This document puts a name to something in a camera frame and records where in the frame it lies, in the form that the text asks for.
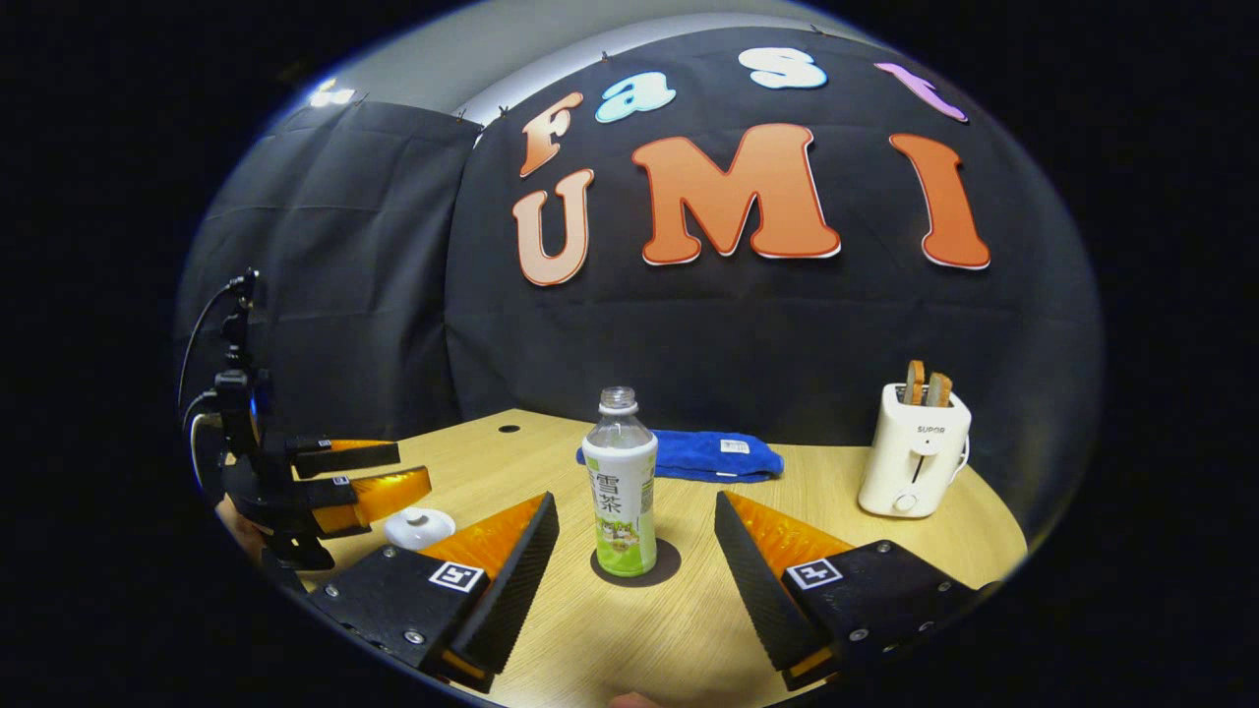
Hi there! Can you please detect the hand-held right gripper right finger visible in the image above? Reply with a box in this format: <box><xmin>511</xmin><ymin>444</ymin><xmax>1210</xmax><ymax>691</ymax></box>
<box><xmin>714</xmin><ymin>490</ymin><xmax>994</xmax><ymax>692</ymax></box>

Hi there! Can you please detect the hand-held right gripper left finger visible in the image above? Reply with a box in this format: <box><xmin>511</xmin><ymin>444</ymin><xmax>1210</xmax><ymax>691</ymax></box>
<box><xmin>305</xmin><ymin>492</ymin><xmax>562</xmax><ymax>689</ymax></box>

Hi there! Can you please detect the dark round coaster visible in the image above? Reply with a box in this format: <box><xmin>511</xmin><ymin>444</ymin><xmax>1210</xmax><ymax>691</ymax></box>
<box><xmin>590</xmin><ymin>537</ymin><xmax>682</xmax><ymax>589</ymax></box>

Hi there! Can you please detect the clear water bottle white label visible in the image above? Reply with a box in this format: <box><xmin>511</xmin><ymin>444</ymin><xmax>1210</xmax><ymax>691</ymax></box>
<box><xmin>580</xmin><ymin>386</ymin><xmax>659</xmax><ymax>578</ymax></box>

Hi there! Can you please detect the blue towel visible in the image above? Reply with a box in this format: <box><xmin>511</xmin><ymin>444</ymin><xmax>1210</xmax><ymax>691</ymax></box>
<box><xmin>576</xmin><ymin>430</ymin><xmax>785</xmax><ymax>484</ymax></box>

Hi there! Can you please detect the white toaster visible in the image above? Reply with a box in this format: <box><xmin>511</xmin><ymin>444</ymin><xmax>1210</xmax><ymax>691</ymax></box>
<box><xmin>858</xmin><ymin>382</ymin><xmax>973</xmax><ymax>519</ymax></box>

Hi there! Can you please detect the black backdrop cloth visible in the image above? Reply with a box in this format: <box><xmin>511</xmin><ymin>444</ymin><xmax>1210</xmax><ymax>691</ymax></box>
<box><xmin>177</xmin><ymin>28</ymin><xmax>1105</xmax><ymax>537</ymax></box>

